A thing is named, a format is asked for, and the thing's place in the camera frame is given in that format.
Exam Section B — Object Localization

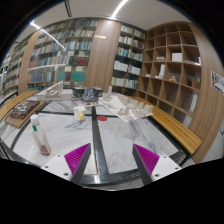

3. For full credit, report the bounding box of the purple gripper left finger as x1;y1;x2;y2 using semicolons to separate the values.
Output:
42;143;91;185

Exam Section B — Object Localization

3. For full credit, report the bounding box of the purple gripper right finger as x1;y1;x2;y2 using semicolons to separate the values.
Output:
132;144;181;185

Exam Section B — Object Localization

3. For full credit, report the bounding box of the clear plastic water bottle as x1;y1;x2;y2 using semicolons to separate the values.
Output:
31;115;51;156

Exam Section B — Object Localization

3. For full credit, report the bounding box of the wooden bench right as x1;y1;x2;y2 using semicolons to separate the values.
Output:
130;96;202;155

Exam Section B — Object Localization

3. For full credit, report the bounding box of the white yellow mug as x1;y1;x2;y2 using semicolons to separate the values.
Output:
74;106;86;121

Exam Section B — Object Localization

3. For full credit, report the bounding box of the red round coaster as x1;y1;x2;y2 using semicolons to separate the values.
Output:
97;116;107;121

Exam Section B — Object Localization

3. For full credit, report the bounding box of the brown site model board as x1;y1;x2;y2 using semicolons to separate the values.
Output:
5;100;45;128

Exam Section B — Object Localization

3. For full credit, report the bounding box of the dark grey building model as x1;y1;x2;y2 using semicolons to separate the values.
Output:
73;87;103;102

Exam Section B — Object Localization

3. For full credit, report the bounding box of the white architectural model left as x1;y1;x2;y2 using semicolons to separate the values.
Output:
35;81;73;101

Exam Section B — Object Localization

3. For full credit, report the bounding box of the wooden cubby shelf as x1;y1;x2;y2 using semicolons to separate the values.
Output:
137;22;201;127

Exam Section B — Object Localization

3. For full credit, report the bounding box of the bookshelf with books centre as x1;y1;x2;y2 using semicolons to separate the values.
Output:
111;24;145;96

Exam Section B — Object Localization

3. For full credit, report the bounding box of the bookshelf with books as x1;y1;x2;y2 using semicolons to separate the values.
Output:
111;24;145;96
28;18;99;90

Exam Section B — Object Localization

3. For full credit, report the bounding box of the bookshelf with books left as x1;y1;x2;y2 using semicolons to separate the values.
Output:
28;18;99;90

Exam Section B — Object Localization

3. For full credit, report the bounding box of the wall poster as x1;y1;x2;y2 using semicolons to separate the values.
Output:
211;71;224;95

